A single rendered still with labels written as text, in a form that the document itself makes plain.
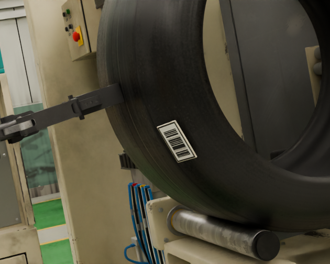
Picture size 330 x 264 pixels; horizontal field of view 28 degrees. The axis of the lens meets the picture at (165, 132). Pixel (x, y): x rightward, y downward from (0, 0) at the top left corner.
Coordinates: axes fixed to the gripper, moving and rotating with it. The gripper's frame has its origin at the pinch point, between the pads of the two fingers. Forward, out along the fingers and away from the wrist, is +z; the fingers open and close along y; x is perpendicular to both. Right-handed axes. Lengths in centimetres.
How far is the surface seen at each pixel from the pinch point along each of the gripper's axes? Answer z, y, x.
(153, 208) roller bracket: 10.0, 24.8, 24.0
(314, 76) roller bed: 63, 39, 12
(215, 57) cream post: 33.6, 27.3, 0.1
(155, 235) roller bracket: 8.7, 24.9, 29.0
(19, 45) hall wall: 156, 921, -95
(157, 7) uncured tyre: 9.4, -10.3, -9.7
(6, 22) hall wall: 148, 922, -133
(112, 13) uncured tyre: 7.3, 2.8, -11.9
